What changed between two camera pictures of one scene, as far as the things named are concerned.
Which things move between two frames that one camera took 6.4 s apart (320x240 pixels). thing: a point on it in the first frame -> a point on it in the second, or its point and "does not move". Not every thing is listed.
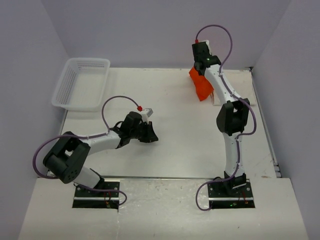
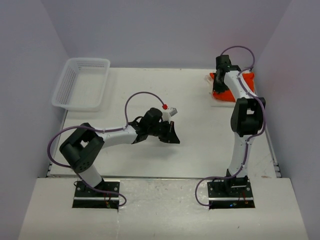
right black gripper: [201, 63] -> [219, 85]
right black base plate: [221, 195] does not move
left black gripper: [150, 136] -> [171, 137]
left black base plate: [90, 199] does not move
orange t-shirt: [203, 88] -> [227, 95]
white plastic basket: [82, 84] does not move
